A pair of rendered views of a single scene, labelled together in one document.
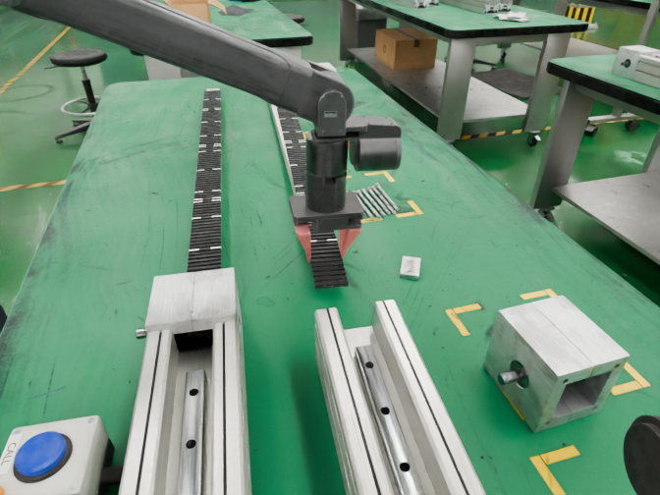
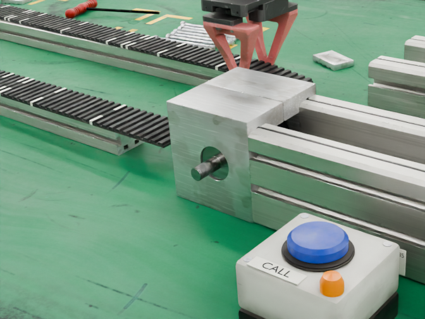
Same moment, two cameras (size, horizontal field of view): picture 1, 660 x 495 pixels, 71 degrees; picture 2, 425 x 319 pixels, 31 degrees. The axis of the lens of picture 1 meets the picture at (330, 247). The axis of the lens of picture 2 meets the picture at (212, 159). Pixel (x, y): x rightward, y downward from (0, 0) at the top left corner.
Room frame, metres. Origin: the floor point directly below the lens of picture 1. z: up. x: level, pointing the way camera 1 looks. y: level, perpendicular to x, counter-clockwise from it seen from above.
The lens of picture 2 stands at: (-0.07, 0.57, 1.13)
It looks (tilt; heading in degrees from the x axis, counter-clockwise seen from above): 26 degrees down; 324
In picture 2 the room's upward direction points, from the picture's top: 5 degrees counter-clockwise
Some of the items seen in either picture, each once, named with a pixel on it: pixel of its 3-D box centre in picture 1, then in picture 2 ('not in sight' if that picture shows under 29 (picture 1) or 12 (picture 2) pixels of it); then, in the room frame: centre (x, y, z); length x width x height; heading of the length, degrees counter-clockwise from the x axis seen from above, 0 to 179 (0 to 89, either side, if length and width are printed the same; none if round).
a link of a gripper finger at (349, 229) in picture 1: (333, 233); (258, 34); (0.59, -0.01, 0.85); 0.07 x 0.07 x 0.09; 11
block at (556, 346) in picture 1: (540, 363); not in sight; (0.36, -0.24, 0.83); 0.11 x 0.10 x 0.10; 108
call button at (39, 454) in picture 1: (42, 455); (317, 246); (0.23, 0.26, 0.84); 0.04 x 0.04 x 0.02
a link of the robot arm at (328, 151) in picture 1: (331, 152); not in sight; (0.59, 0.00, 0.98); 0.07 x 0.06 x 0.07; 99
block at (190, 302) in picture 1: (190, 324); (236, 145); (0.42, 0.18, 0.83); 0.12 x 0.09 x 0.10; 101
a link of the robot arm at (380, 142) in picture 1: (356, 127); not in sight; (0.60, -0.04, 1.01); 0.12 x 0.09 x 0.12; 99
